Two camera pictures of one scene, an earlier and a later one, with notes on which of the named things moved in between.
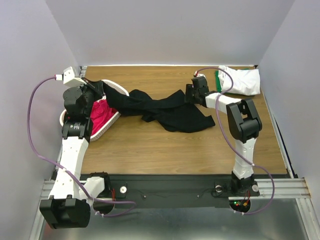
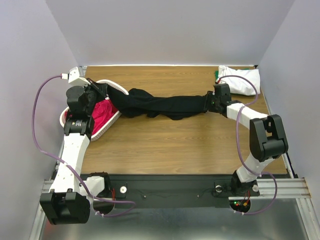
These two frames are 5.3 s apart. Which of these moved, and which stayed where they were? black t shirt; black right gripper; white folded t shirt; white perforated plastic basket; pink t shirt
Moved: black t shirt; black right gripper
Stayed: white folded t shirt; pink t shirt; white perforated plastic basket
